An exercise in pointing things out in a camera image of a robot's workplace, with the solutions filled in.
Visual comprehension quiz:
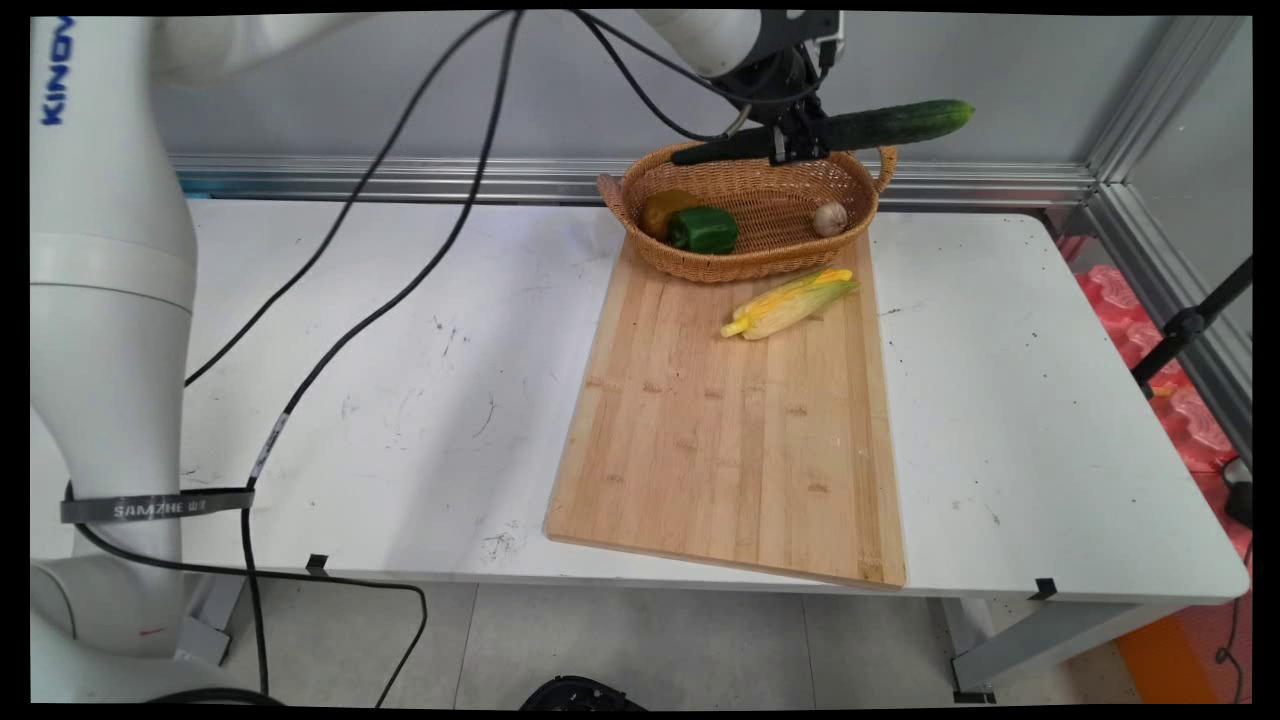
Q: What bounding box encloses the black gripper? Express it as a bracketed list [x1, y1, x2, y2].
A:
[741, 44, 834, 168]

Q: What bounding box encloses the long dark green cucumber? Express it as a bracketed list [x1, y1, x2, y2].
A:
[670, 98, 976, 168]

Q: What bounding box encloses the woven wicker basket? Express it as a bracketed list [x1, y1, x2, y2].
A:
[598, 140, 898, 285]

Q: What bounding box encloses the green bell pepper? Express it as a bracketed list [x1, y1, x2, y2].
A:
[668, 206, 741, 255]

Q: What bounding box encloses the yellow bell pepper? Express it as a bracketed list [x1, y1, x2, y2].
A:
[640, 189, 701, 242]

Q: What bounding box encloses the yellow corn with husk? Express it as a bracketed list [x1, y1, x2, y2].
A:
[721, 268, 860, 342]

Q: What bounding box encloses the bamboo cutting board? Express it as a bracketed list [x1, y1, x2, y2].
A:
[544, 232, 908, 591]

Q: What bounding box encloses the black tripod stand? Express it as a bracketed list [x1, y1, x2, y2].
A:
[1130, 257, 1253, 401]

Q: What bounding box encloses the red foam mat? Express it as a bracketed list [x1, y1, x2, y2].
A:
[1058, 235, 1253, 701]

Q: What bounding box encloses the grey table leg black foot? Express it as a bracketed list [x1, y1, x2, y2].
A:
[940, 597, 1193, 705]

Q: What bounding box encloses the small black device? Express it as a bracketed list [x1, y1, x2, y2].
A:
[1221, 458, 1253, 532]

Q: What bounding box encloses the black round object on floor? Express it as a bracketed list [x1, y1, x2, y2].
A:
[519, 676, 650, 712]

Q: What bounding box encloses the orange floor mat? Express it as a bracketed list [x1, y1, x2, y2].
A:
[1114, 611, 1227, 707]

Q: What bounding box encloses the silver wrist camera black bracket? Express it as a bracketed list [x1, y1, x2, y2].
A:
[755, 10, 847, 72]

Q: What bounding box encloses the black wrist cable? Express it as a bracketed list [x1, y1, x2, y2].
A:
[598, 10, 816, 109]

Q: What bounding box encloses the horizontal aluminium frame rail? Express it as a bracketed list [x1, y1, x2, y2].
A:
[165, 153, 1098, 212]

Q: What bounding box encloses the aluminium frame post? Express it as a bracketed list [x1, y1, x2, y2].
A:
[1085, 15, 1251, 186]

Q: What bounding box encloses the aluminium side frame rail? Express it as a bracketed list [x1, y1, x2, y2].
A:
[1080, 185, 1253, 466]

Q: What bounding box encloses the thick black cable white tag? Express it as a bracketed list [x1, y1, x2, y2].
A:
[238, 10, 527, 698]

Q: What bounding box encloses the thin black floor cable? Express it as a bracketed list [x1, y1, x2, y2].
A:
[1213, 538, 1253, 703]

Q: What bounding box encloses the grey SAMZHE velcro strap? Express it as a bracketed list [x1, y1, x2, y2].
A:
[60, 486, 257, 525]

